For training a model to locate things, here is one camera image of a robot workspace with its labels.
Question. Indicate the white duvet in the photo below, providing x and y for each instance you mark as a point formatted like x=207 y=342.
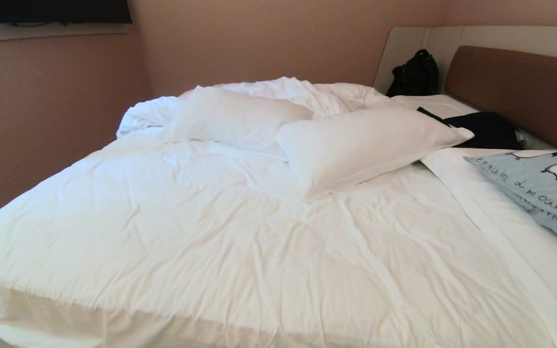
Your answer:
x=186 y=232

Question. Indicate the black wall television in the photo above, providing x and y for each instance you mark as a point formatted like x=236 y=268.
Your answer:
x=53 y=10

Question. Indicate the blue penguin pillow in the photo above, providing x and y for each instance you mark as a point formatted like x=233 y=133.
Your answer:
x=544 y=186

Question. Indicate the black garment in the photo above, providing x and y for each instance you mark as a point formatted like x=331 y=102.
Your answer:
x=489 y=129

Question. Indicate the black backpack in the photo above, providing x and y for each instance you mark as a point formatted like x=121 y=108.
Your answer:
x=415 y=75

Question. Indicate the brown wooden headboard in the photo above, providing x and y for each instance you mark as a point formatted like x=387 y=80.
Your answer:
x=525 y=92

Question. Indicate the white bed sheet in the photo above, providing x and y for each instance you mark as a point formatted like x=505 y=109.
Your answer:
x=515 y=232

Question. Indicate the white pillow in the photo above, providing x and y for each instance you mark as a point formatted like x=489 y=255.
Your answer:
x=235 y=118
x=356 y=145

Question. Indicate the white headboard panel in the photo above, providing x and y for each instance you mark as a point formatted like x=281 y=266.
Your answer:
x=406 y=48

